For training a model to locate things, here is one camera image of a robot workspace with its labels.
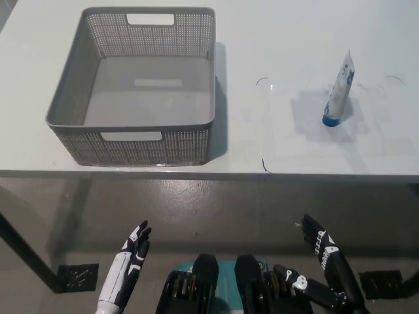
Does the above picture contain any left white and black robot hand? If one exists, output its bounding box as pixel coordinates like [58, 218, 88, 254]
[95, 219, 153, 310]

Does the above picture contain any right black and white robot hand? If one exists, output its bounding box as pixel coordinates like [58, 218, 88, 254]
[273, 213, 367, 314]

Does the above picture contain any white shampoo tube blue cap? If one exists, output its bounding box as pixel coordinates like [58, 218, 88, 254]
[321, 48, 356, 128]

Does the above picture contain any black robot body teal top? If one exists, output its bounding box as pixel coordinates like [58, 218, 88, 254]
[155, 253, 314, 314]

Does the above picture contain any black metal table leg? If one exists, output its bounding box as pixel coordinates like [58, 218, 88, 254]
[0, 211, 65, 292]

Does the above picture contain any grey perforated plastic basket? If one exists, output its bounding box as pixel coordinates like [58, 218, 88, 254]
[45, 6, 217, 167]

